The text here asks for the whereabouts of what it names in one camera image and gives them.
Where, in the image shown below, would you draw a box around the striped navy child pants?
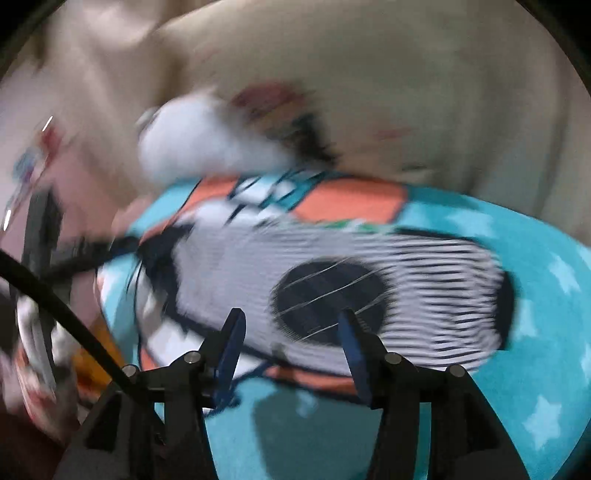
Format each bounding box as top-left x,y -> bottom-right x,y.
137,221 -> 516,376

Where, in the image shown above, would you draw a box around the turquoise cartoon fleece blanket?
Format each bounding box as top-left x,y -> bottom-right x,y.
94,172 -> 591,480

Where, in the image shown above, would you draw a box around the white plush seal toy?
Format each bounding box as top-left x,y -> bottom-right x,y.
136,90 -> 297,186

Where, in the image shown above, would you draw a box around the cream floral print pillow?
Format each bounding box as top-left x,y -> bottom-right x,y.
46,1 -> 590,242

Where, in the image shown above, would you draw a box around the black braided cable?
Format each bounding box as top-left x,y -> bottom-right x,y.
0,250 -> 139,398

